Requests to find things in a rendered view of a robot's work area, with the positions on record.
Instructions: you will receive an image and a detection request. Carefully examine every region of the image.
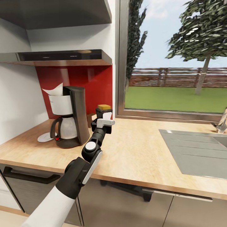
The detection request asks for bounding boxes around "paper coffee filter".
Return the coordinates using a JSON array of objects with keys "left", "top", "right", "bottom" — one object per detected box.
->
[{"left": 43, "top": 83, "right": 63, "bottom": 96}]

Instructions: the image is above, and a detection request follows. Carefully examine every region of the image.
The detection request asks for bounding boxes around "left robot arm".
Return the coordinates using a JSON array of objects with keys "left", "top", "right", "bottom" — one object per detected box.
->
[{"left": 20, "top": 118, "right": 115, "bottom": 227}]

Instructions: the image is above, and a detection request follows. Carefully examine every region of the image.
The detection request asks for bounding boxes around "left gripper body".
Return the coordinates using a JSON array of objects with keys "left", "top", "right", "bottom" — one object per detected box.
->
[{"left": 91, "top": 123, "right": 112, "bottom": 138}]

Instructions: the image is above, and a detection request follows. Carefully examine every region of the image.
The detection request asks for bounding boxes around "bottle of coffee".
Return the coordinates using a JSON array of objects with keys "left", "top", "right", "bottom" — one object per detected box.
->
[{"left": 96, "top": 104, "right": 113, "bottom": 119}]

